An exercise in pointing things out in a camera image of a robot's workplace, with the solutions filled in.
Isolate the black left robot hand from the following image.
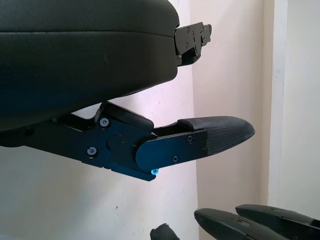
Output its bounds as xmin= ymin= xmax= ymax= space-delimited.
xmin=0 ymin=0 xmax=320 ymax=240

